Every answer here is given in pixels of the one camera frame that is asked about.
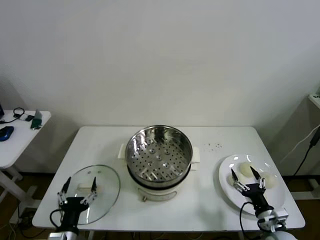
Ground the black hanging power cable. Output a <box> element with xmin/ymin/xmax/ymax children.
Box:
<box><xmin>292</xmin><ymin>128</ymin><xmax>320</xmax><ymax>176</ymax></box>

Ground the white hanging cable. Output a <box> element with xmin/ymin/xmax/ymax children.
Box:
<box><xmin>279</xmin><ymin>124</ymin><xmax>320</xmax><ymax>163</ymax></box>

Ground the coiled black cable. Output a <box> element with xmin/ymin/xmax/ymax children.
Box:
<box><xmin>12</xmin><ymin>107</ymin><xmax>26</xmax><ymax>119</ymax></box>

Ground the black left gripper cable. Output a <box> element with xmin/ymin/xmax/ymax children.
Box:
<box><xmin>49</xmin><ymin>209</ymin><xmax>66</xmax><ymax>230</ymax></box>

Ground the stainless steel steamer basket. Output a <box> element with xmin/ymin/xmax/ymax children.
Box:
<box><xmin>117</xmin><ymin>124</ymin><xmax>201</xmax><ymax>187</ymax></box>

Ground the green handheld tool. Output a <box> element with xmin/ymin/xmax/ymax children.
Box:
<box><xmin>30</xmin><ymin>109</ymin><xmax>44</xmax><ymax>131</ymax></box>

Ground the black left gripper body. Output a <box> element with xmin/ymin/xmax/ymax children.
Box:
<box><xmin>59</xmin><ymin>196</ymin><xmax>87</xmax><ymax>232</ymax></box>

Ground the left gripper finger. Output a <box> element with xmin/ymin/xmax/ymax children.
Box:
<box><xmin>57</xmin><ymin>176</ymin><xmax>72</xmax><ymax>206</ymax></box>
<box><xmin>83</xmin><ymin>176</ymin><xmax>98</xmax><ymax>205</ymax></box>

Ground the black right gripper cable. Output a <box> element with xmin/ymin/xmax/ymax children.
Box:
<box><xmin>239</xmin><ymin>201</ymin><xmax>262</xmax><ymax>235</ymax></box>

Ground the cream electric pot base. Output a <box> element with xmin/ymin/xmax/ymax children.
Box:
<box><xmin>127</xmin><ymin>162</ymin><xmax>192</xmax><ymax>203</ymax></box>

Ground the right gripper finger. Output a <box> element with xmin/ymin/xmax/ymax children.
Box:
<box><xmin>250</xmin><ymin>166</ymin><xmax>267</xmax><ymax>190</ymax></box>
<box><xmin>231</xmin><ymin>168</ymin><xmax>249</xmax><ymax>193</ymax></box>

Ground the round glass pot lid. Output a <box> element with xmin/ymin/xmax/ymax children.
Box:
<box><xmin>58</xmin><ymin>164</ymin><xmax>121</xmax><ymax>225</ymax></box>

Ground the blue computer mouse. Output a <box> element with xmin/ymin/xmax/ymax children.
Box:
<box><xmin>0</xmin><ymin>126</ymin><xmax>15</xmax><ymax>143</ymax></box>

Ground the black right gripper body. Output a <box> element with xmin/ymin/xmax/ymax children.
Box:
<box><xmin>243</xmin><ymin>183</ymin><xmax>273</xmax><ymax>215</ymax></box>

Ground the small white side table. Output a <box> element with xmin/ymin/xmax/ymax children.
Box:
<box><xmin>0</xmin><ymin>109</ymin><xmax>52</xmax><ymax>208</ymax></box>

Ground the large white plate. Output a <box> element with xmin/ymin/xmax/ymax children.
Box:
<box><xmin>218</xmin><ymin>154</ymin><xmax>286</xmax><ymax>217</ymax></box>

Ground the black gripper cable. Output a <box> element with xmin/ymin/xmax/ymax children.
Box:
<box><xmin>239</xmin><ymin>201</ymin><xmax>262</xmax><ymax>235</ymax></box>
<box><xmin>49</xmin><ymin>209</ymin><xmax>66</xmax><ymax>230</ymax></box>

